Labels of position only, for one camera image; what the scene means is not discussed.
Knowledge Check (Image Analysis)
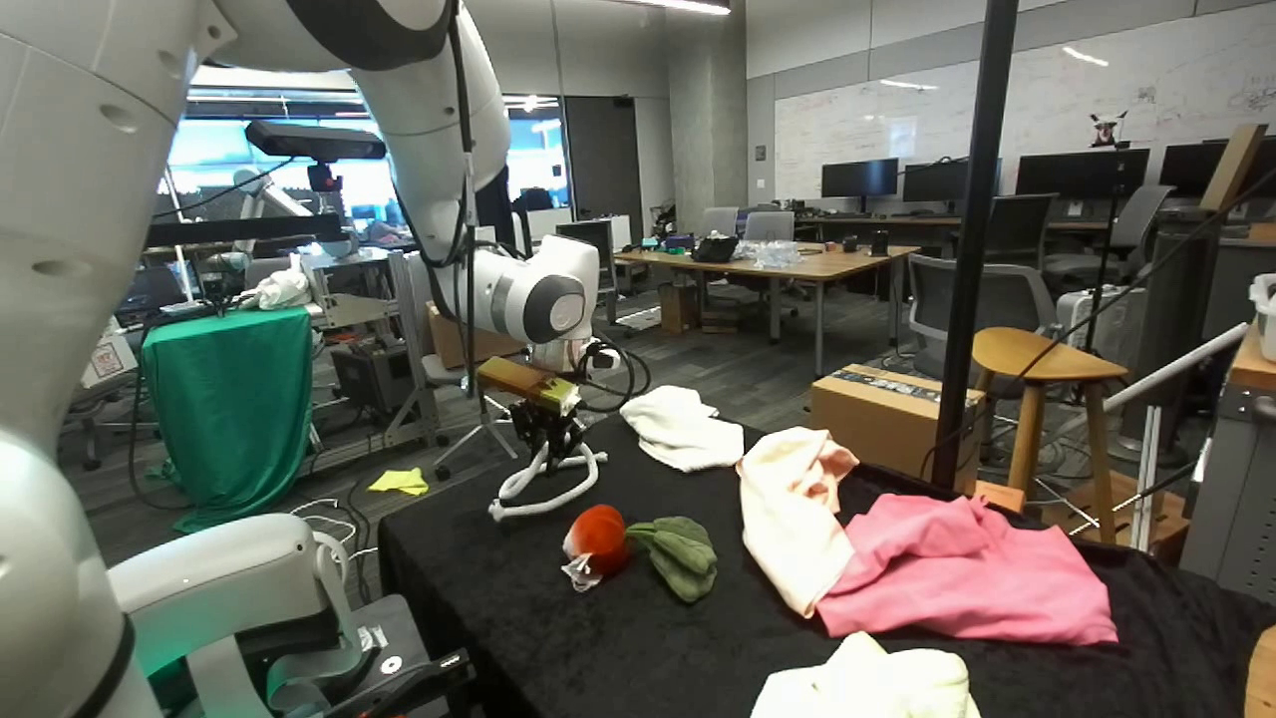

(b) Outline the wooden board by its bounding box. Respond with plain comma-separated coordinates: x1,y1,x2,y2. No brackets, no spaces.
1239,622,1276,718

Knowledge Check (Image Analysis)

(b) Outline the white rail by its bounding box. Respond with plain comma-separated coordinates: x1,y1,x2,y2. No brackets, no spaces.
1101,317,1252,554

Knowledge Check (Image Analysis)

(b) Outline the black vertical pole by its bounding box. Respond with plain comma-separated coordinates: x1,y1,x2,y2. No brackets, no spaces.
929,0,1021,492

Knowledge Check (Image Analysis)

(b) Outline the grey office chair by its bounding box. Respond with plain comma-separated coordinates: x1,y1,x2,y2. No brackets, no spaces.
909,255,1062,343

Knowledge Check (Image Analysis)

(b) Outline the small brown cardboard box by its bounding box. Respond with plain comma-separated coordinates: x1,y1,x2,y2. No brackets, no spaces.
427,311,528,373

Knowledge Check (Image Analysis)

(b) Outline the wooden stool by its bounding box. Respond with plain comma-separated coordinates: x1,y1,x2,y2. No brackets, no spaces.
970,323,1131,545

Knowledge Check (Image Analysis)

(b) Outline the cream peach cloth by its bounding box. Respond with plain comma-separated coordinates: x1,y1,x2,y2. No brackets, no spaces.
735,421,867,622

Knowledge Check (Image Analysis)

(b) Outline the cardboard box with black tape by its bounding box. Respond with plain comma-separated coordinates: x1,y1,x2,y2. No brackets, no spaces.
807,359,989,485

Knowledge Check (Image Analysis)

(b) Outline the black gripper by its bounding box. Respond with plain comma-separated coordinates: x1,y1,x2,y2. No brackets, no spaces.
512,392,590,470

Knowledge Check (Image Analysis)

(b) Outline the grey workbench with wooden top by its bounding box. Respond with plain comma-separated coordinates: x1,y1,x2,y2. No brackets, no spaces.
1182,331,1276,602

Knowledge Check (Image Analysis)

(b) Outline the wooden office desk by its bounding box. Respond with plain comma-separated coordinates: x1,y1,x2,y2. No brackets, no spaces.
613,239,920,373

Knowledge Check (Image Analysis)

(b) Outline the black computer monitor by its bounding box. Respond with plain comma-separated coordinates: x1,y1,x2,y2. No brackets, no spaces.
901,155,973,207
1017,146,1153,204
819,155,901,204
1155,134,1276,199

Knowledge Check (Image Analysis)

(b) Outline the pale green white cloth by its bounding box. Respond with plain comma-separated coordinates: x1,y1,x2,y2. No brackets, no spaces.
751,628,984,718

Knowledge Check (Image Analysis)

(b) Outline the white towel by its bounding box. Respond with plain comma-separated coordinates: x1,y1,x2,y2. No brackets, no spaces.
620,383,751,480

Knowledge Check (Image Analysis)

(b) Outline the white rope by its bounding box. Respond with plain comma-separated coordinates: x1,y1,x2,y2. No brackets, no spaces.
488,433,612,526

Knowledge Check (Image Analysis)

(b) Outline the red stuffed radish toy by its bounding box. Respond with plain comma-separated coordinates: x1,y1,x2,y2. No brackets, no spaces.
557,498,723,610

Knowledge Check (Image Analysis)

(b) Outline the small yellow rag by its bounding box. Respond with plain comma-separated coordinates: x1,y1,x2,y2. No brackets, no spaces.
367,464,433,503

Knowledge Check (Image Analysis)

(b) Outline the pink cloth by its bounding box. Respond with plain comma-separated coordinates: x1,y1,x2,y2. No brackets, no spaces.
815,492,1119,651

